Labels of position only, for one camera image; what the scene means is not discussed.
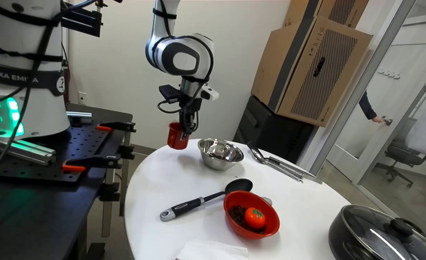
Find black ladle with grip handle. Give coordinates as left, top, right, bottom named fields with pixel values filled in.
left=159, top=178, right=255, bottom=224

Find black perforated mounting platform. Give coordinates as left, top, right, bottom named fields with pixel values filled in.
left=0, top=105, right=136, bottom=260

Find red cup with handle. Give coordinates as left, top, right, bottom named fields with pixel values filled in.
left=166, top=120, right=191, bottom=152

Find black cooking pot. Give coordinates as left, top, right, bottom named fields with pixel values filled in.
left=328, top=204, right=426, bottom=260

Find red plastic bowl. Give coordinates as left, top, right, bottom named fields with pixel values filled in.
left=223, top=190, right=282, bottom=242

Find large cardboard box dark stripe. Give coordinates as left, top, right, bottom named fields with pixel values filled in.
left=250, top=16, right=374, bottom=129

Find steel mixing bowl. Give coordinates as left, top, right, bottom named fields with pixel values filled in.
left=197, top=138, right=246, bottom=172

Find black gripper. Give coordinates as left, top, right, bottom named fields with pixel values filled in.
left=178, top=92, right=204, bottom=136

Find black clamp with orange handle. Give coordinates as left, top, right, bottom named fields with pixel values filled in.
left=60, top=144, right=136, bottom=175
left=96, top=120, right=139, bottom=135

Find glass pot lid black knob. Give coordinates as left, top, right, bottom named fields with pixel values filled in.
left=341, top=206, right=426, bottom=260

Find orange tomato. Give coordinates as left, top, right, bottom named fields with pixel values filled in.
left=243, top=207, right=268, bottom=232

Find black camera on mount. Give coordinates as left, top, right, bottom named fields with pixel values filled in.
left=60, top=3, right=104, bottom=40

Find small cardboard box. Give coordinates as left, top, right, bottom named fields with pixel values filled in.
left=282, top=0, right=372, bottom=29

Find aluminium extrusion rail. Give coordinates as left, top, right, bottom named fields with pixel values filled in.
left=0, top=132, right=58, bottom=168

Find silver metal tongs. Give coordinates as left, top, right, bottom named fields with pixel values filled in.
left=247, top=145, right=322, bottom=185

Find person forearm dark sleeve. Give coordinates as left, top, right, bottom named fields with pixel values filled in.
left=359, top=90, right=380, bottom=122

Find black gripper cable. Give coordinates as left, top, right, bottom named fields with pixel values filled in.
left=156, top=97, right=184, bottom=116

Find black office chair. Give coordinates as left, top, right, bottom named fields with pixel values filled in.
left=372, top=138, right=426, bottom=190

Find black ribbed equipment case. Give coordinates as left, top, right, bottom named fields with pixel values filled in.
left=233, top=94, right=321, bottom=165

